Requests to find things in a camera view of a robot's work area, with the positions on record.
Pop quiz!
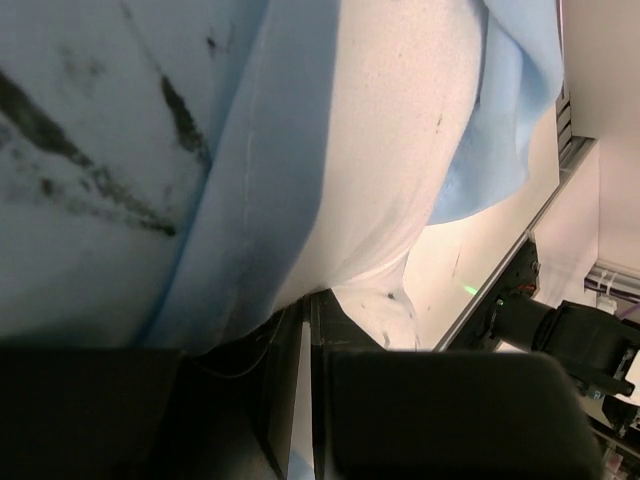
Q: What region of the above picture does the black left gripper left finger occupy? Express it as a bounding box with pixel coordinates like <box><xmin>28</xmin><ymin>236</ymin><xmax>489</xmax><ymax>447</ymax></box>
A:
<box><xmin>194</xmin><ymin>301</ymin><xmax>303</xmax><ymax>470</ymax></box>

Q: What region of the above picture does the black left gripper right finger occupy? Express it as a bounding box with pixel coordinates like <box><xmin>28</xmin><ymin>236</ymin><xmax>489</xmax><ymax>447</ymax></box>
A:
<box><xmin>310</xmin><ymin>290</ymin><xmax>384</xmax><ymax>479</ymax></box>

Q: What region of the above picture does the light blue pillowcase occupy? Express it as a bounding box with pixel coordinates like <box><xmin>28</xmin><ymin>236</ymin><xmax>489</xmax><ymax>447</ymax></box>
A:
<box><xmin>139</xmin><ymin>1</ymin><xmax>563</xmax><ymax>355</ymax></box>

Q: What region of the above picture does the white pillow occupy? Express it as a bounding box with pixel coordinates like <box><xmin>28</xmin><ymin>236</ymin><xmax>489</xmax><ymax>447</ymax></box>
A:
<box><xmin>1</xmin><ymin>1</ymin><xmax>484</xmax><ymax>354</ymax></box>

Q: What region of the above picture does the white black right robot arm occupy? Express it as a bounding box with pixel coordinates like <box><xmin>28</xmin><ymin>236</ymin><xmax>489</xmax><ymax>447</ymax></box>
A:
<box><xmin>488</xmin><ymin>296</ymin><xmax>639</xmax><ymax>437</ymax></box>

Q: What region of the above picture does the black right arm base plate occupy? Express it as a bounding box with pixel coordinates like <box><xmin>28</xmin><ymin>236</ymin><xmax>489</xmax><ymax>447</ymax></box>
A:
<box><xmin>469</xmin><ymin>240</ymin><xmax>541</xmax><ymax>351</ymax></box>

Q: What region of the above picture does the aluminium frame rail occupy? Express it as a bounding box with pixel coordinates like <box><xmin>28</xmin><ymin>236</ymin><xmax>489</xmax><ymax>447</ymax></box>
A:
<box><xmin>555</xmin><ymin>82</ymin><xmax>594</xmax><ymax>183</ymax></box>

